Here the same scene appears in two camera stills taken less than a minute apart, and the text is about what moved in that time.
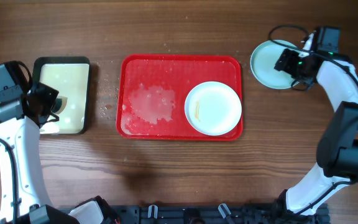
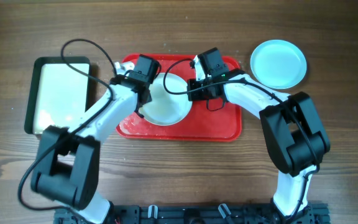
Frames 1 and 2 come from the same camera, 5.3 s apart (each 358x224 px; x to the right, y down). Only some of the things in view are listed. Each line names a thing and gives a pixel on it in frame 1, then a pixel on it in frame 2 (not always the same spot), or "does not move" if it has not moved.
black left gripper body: x=46 y=96 to x=150 y=99
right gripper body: x=294 y=65 to x=200 y=89
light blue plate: x=263 y=61 does not move
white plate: x=213 y=108 to x=164 y=108
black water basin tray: x=70 y=76 does not move
